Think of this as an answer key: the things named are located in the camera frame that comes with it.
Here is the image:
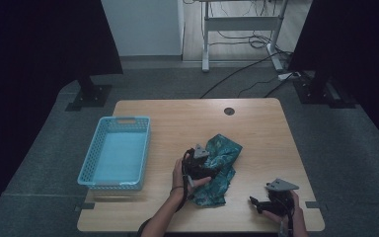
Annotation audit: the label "long black floor cable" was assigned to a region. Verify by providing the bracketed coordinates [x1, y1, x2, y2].
[198, 51, 280, 100]

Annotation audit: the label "light blue plastic basket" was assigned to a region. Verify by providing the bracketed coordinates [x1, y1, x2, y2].
[76, 116, 152, 192]

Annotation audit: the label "black curtain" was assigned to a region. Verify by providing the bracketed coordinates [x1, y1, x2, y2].
[286, 0, 379, 156]
[0, 0, 124, 231]

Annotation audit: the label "white metal desk frame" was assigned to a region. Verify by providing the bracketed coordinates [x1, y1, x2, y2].
[199, 0, 290, 73]

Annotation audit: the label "person's left hand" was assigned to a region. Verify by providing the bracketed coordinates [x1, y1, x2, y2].
[172, 157, 212, 198]

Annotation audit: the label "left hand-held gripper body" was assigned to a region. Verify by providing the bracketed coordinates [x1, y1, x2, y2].
[181, 143, 211, 181]

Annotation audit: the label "tangled black cables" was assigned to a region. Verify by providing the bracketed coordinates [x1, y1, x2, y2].
[208, 29, 279, 50]

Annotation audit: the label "white power strip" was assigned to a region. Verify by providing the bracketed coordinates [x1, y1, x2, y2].
[276, 71, 301, 82]

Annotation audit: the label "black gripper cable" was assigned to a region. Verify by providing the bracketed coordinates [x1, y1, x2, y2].
[276, 195, 296, 237]
[137, 147, 196, 237]

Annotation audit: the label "person's right hand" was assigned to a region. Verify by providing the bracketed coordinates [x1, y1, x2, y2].
[262, 191, 310, 231]

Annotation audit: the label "teal floral shirt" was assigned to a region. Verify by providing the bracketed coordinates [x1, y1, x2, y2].
[189, 132, 244, 207]

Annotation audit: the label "black tape strip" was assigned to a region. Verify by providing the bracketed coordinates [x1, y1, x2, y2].
[305, 200, 329, 211]
[74, 202, 96, 212]

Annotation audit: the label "black stand base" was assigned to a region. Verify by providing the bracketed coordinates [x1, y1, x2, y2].
[291, 69, 359, 110]
[64, 73, 114, 113]

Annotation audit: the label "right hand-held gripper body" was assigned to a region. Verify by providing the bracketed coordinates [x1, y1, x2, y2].
[265, 178, 300, 216]

